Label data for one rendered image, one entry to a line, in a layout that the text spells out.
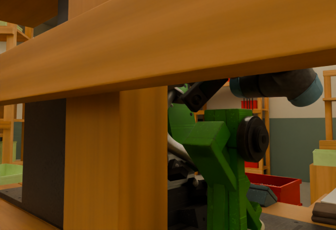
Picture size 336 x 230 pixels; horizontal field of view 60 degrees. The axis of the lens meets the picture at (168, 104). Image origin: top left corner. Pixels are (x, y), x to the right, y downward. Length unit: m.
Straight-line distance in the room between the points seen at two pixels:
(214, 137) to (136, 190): 0.14
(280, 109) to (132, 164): 6.13
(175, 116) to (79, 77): 0.49
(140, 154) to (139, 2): 0.20
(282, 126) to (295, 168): 0.86
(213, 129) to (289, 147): 5.99
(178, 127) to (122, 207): 0.45
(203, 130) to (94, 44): 0.22
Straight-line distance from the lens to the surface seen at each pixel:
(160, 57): 0.25
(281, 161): 6.50
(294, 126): 6.39
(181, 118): 0.83
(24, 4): 1.02
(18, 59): 0.54
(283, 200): 1.18
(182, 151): 0.70
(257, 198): 0.95
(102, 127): 0.40
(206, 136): 0.45
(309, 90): 0.67
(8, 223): 0.94
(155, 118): 0.41
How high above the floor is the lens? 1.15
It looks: 4 degrees up
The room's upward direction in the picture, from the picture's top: straight up
